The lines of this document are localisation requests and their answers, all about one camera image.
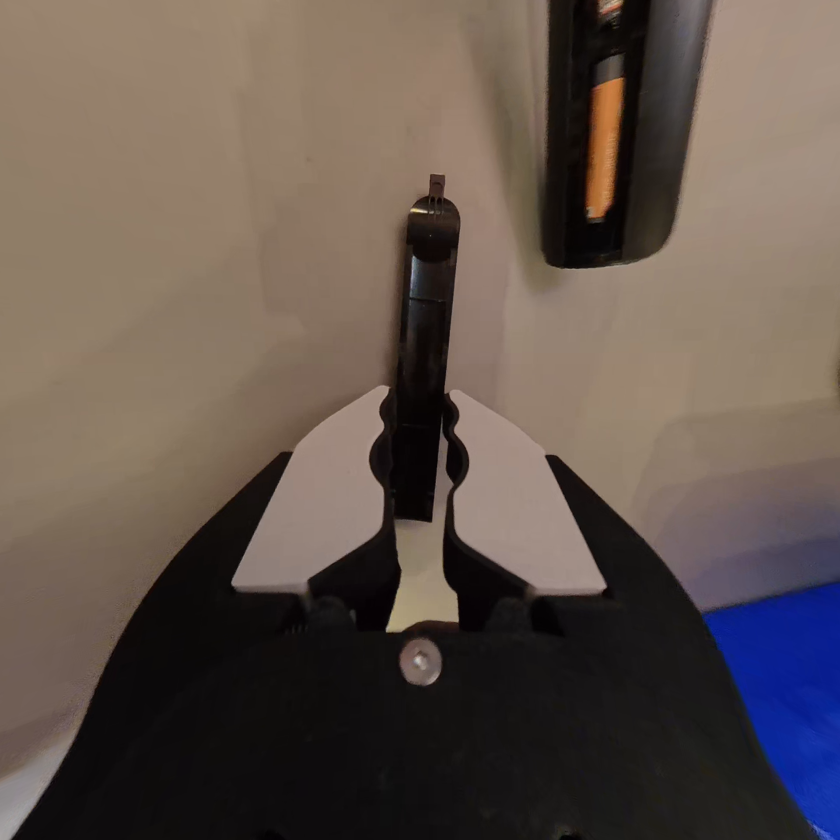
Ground blue plastic bin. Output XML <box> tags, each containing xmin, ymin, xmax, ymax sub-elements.
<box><xmin>701</xmin><ymin>583</ymin><xmax>840</xmax><ymax>840</ymax></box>

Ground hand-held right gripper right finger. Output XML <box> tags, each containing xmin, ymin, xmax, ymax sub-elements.
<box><xmin>442</xmin><ymin>389</ymin><xmax>609</xmax><ymax>632</ymax></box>

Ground black battery cover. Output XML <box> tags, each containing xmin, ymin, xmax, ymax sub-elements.
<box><xmin>395</xmin><ymin>172</ymin><xmax>462</xmax><ymax>524</ymax></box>

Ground black remote control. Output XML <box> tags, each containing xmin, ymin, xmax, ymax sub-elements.
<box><xmin>539</xmin><ymin>0</ymin><xmax>715</xmax><ymax>270</ymax></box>

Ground grey desk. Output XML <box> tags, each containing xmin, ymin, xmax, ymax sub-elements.
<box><xmin>0</xmin><ymin>0</ymin><xmax>840</xmax><ymax>840</ymax></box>

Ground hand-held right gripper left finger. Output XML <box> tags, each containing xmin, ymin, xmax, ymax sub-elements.
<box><xmin>231</xmin><ymin>385</ymin><xmax>403</xmax><ymax>632</ymax></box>

